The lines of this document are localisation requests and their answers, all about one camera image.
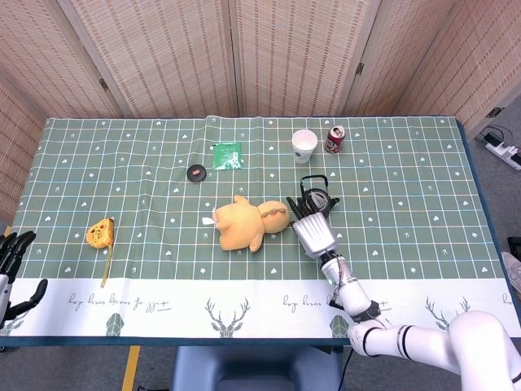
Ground white shoe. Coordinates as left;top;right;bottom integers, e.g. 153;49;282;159
501;251;521;292

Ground red drink can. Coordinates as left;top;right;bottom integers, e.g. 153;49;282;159
323;125;347;155

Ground small black round disc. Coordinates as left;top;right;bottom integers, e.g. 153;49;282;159
186;164;208;183

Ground yellow plush toy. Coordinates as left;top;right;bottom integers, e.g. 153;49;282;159
202;195;291;253

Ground woven folding screen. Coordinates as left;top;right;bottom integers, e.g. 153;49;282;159
0;0;521;221

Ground green packet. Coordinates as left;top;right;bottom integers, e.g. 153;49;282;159
212;142;244;171

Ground black teapot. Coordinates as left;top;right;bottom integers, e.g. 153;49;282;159
300;174;341;217

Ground white power strip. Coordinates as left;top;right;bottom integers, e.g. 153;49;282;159
484;134;521;171

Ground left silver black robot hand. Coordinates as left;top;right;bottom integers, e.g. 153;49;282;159
0;231;49;329

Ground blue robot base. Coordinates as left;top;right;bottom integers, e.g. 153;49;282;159
170;345;343;391

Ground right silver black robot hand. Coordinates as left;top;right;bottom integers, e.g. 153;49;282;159
286;195;341;261

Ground white paper cup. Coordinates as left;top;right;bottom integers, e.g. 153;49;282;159
291;129;318;165

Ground green checked tablecloth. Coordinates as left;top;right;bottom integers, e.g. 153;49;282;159
0;116;514;340

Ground yellow tape measure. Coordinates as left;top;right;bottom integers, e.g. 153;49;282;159
85;217;116;288

